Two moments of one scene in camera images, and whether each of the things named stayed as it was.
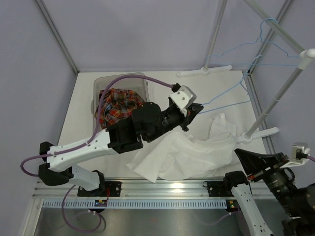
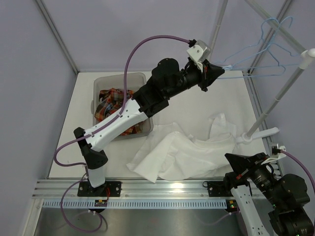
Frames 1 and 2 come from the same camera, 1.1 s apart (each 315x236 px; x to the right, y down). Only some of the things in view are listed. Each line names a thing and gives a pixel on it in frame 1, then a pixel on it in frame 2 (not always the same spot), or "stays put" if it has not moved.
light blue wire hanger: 254,42 -> 271,44
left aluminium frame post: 44,12 stays put
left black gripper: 187,115 -> 209,71
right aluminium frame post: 285,6 stays put
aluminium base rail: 136,189 stays put
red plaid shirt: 116,104 stays put
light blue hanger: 199,112 -> 252,45
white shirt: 181,155 stays put
